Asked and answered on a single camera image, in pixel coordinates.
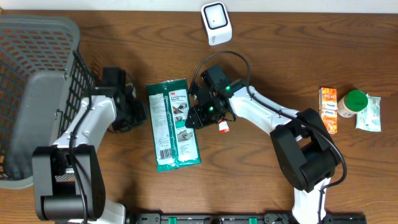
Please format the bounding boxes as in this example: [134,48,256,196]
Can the green lid jar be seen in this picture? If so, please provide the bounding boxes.
[337,90,368,118]

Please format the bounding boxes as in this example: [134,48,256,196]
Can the grey plastic basket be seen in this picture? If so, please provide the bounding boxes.
[1,15,98,190]

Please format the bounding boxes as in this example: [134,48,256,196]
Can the orange small box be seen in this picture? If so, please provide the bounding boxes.
[319,109,338,134]
[318,87,337,111]

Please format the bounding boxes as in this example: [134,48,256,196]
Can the mint green snack packet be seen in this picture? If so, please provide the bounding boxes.
[356,94,381,132]

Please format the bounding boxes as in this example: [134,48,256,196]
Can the green white package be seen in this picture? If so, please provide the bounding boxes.
[146,79,201,172]

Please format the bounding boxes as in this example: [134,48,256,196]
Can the red stick sachet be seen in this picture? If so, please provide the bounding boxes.
[218,119,230,134]

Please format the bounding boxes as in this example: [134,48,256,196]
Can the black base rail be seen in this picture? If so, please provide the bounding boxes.
[133,212,368,224]

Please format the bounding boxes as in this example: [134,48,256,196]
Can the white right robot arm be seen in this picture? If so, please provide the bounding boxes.
[185,65,346,223]

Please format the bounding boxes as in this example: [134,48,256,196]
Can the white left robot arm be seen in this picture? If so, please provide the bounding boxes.
[32,67,147,223]

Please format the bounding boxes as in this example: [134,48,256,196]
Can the white barcode scanner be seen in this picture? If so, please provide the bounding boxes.
[201,1,233,46]

